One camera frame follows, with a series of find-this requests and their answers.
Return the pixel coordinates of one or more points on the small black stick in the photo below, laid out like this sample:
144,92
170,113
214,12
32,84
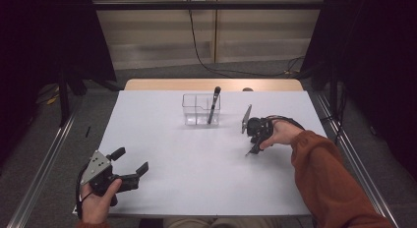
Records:
87,131

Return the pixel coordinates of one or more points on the wooden table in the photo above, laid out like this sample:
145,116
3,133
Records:
183,84

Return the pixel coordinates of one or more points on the white table sheet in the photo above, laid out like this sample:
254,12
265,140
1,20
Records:
196,169

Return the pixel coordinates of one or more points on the person's legs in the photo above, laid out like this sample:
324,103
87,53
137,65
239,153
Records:
223,223

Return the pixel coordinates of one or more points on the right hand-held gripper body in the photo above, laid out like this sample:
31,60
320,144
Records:
259,126

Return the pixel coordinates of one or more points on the person's left hand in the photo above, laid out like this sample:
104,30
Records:
96,205

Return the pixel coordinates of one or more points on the black curtain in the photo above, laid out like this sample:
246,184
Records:
46,41
377,57

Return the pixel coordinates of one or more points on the person's right hand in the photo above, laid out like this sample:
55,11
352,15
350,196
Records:
283,134

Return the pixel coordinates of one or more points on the metal floor rail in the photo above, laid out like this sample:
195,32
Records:
42,162
364,185

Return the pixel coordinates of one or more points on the clear plastic organizer box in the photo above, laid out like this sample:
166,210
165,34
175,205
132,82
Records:
200,110

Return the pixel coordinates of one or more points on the black stand post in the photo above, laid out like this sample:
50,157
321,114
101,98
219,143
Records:
333,90
63,100

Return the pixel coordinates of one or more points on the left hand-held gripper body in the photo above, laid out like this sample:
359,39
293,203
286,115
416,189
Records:
98,175

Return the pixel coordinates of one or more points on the black horizontal bar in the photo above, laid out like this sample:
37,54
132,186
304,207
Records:
209,5

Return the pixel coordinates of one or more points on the thick black makeup brush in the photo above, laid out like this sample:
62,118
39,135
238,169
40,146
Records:
214,103

